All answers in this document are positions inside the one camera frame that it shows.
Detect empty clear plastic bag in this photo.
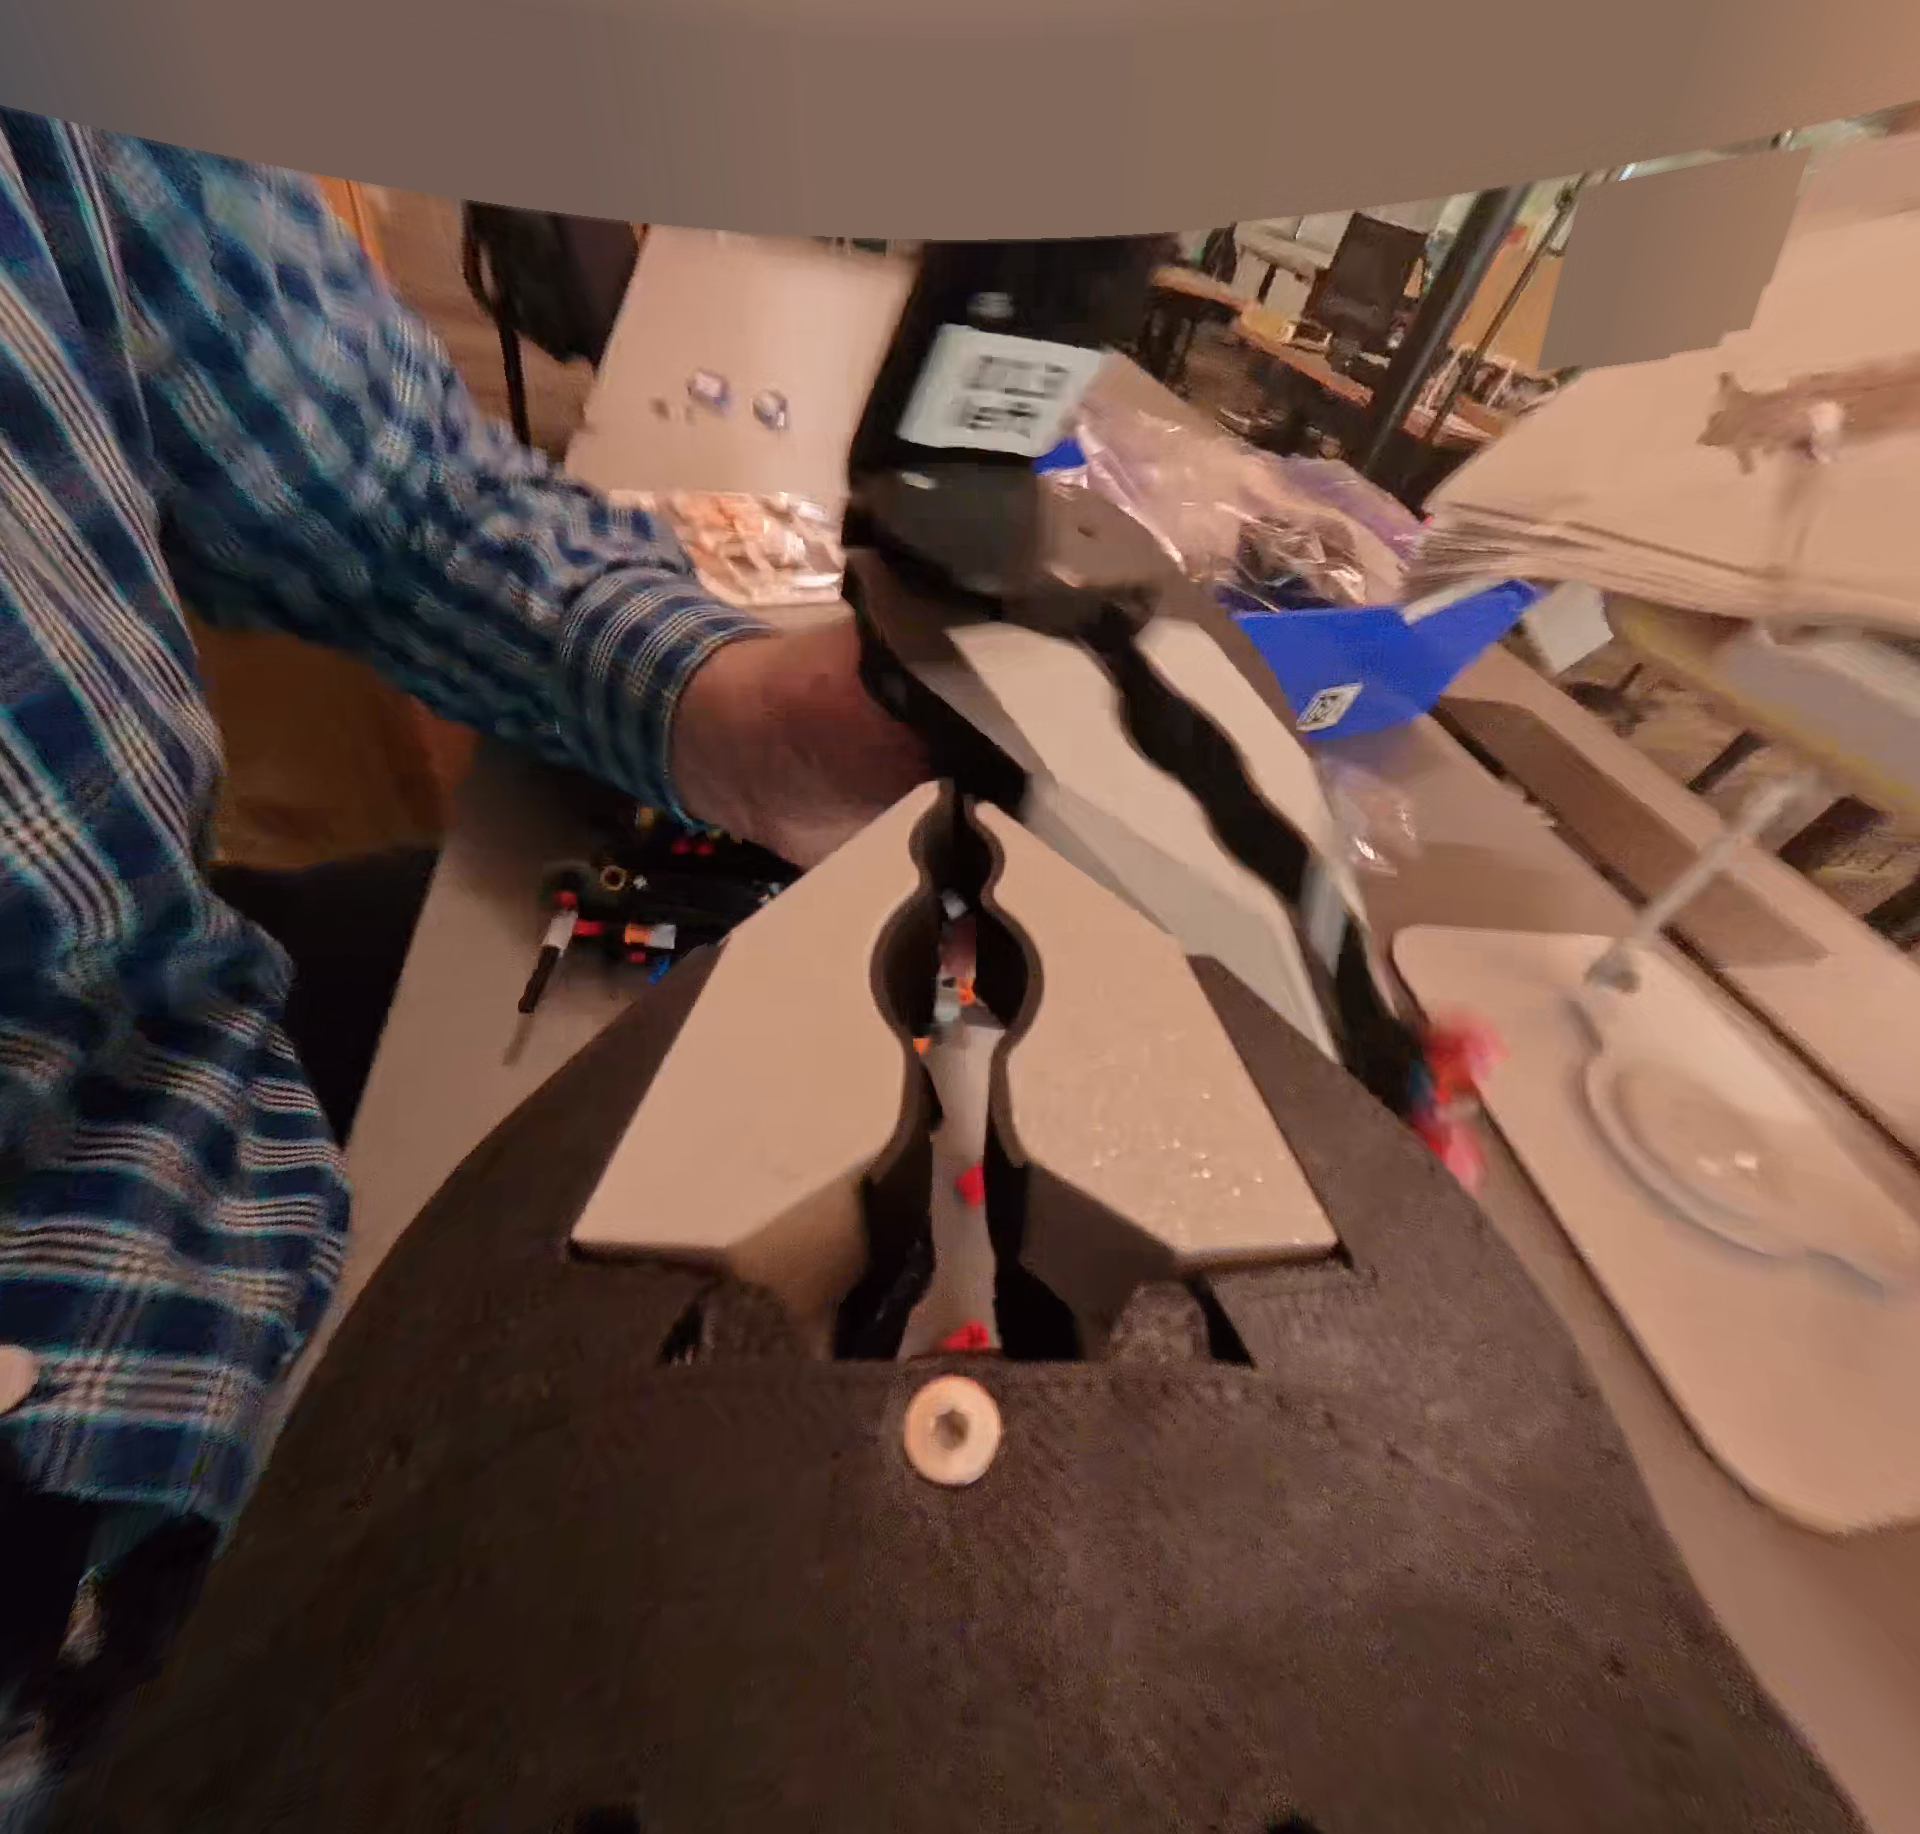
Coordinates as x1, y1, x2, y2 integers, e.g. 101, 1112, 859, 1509
1313, 746, 1429, 876

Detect black rod with white band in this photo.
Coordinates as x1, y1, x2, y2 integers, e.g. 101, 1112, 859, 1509
514, 888, 582, 1023

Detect person's left hand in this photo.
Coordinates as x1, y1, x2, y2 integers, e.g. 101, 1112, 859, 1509
673, 616, 937, 872

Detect lego sticker sheet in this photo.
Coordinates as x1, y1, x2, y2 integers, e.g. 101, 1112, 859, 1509
607, 489, 850, 611

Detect long lego chassis assembly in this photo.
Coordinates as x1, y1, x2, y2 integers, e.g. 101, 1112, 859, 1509
540, 810, 980, 1044

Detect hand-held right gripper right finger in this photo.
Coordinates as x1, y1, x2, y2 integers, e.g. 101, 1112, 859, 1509
967, 799, 1343, 1318

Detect black pole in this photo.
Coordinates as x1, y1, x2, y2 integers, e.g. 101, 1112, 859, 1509
1350, 180, 1532, 495

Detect black office chair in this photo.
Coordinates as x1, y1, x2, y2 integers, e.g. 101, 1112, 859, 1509
456, 199, 651, 456

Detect blue plastic bin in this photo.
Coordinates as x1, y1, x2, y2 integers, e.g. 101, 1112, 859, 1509
1043, 436, 1545, 745

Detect person's torso in plaid shirt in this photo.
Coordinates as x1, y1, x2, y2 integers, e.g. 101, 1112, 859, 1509
0, 106, 355, 1777

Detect white book stand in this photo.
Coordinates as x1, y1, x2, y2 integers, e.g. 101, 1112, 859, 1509
1393, 597, 1920, 1541

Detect person's left forearm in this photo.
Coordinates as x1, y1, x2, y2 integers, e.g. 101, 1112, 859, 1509
90, 214, 783, 835

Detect open lego instruction booklet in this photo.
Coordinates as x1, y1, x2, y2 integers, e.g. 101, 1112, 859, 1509
1411, 139, 1920, 629

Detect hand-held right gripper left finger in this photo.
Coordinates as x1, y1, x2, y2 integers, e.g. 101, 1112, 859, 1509
570, 780, 943, 1318

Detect clear bags of lego parts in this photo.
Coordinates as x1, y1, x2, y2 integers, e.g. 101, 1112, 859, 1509
1072, 357, 1429, 615

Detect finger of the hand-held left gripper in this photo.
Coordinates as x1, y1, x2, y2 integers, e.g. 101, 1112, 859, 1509
896, 622, 1421, 1117
1133, 613, 1369, 966

